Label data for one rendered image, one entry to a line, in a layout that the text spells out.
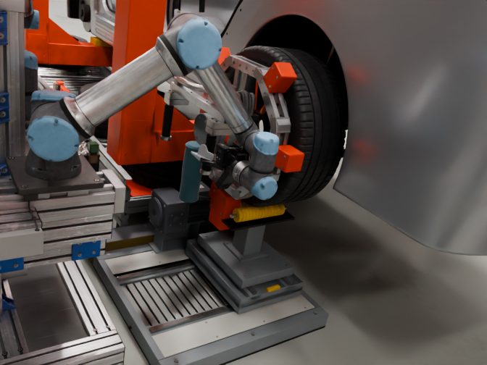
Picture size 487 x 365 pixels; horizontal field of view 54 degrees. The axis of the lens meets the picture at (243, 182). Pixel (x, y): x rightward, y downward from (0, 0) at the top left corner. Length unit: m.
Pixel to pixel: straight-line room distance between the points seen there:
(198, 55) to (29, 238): 0.64
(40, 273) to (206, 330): 0.70
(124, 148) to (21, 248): 1.00
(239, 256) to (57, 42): 2.48
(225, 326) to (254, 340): 0.14
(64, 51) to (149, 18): 2.02
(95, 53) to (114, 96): 2.93
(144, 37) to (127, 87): 0.93
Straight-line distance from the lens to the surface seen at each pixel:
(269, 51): 1.89
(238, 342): 2.01
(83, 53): 4.11
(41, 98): 1.35
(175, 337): 1.99
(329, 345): 2.26
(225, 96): 1.42
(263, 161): 1.39
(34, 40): 4.00
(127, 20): 2.09
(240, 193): 1.91
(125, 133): 2.20
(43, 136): 1.22
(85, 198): 1.46
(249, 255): 2.24
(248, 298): 2.10
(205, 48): 1.20
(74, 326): 1.82
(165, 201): 2.23
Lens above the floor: 1.43
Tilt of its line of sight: 24 degrees down
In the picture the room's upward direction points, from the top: 11 degrees clockwise
